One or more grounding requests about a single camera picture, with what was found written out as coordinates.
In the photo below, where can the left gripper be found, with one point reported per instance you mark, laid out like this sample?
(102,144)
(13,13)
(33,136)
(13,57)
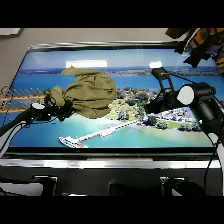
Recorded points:
(62,111)

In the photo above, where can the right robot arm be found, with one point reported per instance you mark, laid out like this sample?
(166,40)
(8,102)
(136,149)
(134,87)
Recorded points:
(208,108)

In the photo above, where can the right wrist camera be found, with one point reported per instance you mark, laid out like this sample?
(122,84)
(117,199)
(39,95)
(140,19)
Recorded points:
(157,72)

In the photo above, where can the silver frame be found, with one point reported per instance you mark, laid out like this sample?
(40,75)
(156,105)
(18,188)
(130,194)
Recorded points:
(110,164)

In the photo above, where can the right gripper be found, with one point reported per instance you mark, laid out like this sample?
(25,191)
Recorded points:
(165,101)

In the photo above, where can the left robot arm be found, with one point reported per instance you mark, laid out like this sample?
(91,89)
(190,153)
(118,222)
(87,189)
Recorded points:
(20,120)

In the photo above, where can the heap of clothes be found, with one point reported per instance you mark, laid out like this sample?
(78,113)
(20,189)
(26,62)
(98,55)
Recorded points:
(203,41)

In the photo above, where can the olive long-sleeved shirt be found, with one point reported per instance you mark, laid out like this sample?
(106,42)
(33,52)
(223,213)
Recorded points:
(91,95)

